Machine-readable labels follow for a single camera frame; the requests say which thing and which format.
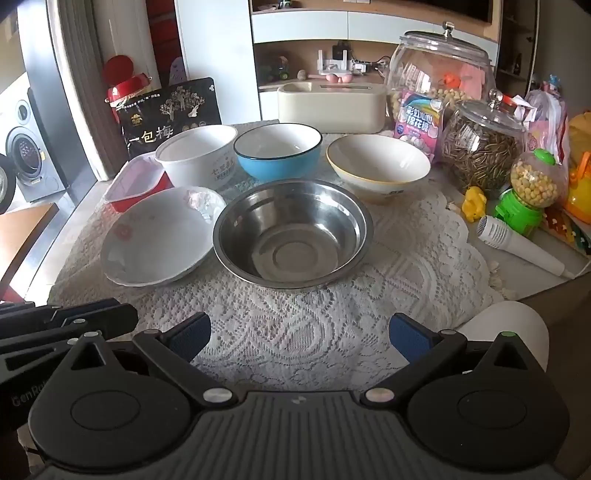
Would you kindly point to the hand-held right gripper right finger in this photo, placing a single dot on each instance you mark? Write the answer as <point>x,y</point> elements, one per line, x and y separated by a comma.
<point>411,337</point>

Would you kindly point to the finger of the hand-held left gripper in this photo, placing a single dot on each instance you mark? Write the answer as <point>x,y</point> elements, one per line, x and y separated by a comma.
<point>32,354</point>
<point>83,316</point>

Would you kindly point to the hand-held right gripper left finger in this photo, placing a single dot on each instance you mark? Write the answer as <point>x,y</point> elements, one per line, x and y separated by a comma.
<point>189,339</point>

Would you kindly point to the white floral plate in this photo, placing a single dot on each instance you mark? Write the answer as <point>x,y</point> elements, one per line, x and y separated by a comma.
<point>152,240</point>

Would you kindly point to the stainless steel bowl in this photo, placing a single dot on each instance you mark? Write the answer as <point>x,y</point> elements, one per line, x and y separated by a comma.
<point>291,230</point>

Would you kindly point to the white bowl with yellow rim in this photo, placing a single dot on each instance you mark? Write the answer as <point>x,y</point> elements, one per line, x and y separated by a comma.
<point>378,166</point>

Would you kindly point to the tall white printed bowl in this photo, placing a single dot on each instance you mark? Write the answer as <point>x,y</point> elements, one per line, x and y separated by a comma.
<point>198,157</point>

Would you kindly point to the blue bowl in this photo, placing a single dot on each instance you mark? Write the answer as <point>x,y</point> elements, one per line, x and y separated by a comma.
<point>277,157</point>

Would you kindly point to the white lace tablecloth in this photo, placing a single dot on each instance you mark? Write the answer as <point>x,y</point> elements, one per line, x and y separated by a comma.
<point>323,318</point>

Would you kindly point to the white rounded object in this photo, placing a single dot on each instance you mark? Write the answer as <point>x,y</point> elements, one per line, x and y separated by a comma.
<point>512,323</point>

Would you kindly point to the pink plastic container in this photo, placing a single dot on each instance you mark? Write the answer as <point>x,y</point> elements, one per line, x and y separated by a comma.
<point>134,187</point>

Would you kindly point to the white toy microphone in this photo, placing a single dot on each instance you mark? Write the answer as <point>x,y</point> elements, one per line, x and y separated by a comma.
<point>517,242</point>

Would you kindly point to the small yellow toy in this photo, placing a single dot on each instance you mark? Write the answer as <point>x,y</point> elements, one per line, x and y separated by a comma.
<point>474,205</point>

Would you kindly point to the grey washing machine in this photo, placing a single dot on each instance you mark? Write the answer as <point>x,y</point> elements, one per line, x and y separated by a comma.
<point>27,152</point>

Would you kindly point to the colourful patterned box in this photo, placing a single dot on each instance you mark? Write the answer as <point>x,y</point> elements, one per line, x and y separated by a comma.
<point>565,228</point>

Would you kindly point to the green gumball dispenser toy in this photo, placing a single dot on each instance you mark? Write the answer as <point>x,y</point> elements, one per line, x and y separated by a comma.
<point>531,189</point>

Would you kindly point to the glass jar of sunflower seeds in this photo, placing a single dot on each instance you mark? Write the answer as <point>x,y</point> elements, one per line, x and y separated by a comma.
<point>480,147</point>

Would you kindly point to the pink marshmallow bag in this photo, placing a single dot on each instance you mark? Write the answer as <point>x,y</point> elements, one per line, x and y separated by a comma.
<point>418,127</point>

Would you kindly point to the black snack bag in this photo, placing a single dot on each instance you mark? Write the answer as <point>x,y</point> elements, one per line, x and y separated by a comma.
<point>161,115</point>

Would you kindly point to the yellow and orange toy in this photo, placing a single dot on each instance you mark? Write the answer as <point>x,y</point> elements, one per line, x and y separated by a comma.
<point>579,180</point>

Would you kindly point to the cream tissue box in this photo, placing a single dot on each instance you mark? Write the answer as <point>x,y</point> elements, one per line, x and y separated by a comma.
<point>330,108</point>

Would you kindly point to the pink plastic bag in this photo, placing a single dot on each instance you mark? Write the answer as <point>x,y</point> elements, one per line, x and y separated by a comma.
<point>547,120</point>

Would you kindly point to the large round glass jar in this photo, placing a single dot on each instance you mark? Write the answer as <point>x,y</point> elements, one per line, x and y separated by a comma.
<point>438,64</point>

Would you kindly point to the green toy tractor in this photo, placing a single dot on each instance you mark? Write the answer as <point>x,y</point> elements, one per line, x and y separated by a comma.
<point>273,69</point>

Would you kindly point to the white router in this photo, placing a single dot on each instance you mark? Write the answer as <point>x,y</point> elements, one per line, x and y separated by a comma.
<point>336,57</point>

